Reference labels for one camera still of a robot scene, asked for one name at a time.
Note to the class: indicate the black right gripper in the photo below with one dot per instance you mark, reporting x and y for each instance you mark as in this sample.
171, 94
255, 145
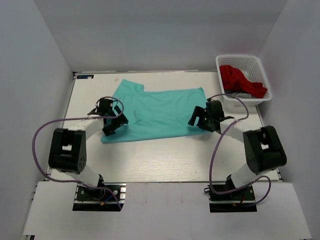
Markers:
199, 111

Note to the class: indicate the red t shirt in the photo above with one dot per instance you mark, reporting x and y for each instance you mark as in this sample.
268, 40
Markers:
233, 80

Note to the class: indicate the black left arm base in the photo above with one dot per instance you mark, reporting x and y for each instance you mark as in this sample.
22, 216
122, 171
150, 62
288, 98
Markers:
94, 200

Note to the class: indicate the dark label sticker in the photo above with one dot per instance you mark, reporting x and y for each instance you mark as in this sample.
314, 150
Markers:
85, 76

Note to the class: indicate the white plastic basket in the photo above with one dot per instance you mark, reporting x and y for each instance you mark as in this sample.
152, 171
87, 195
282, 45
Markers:
252, 69

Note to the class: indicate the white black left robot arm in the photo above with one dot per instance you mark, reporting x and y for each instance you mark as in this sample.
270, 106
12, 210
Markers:
68, 151

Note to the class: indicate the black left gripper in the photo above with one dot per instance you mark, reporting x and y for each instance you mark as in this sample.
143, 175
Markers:
120, 121

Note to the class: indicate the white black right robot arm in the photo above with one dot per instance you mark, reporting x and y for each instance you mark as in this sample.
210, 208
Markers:
263, 149

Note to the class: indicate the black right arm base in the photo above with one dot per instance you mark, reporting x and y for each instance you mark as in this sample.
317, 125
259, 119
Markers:
242, 201

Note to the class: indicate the teal t shirt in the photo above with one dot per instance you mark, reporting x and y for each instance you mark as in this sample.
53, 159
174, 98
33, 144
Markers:
155, 114

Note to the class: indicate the grey t shirt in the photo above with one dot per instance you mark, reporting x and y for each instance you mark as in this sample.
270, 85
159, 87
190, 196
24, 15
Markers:
242, 95

